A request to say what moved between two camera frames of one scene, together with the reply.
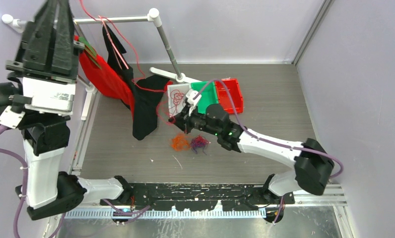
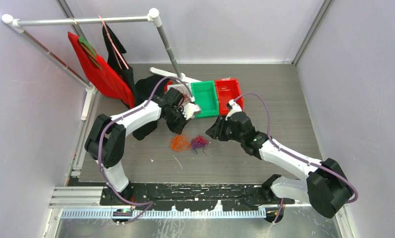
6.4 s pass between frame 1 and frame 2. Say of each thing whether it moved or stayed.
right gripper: moved
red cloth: stayed
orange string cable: stayed
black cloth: stayed
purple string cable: stayed
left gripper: moved
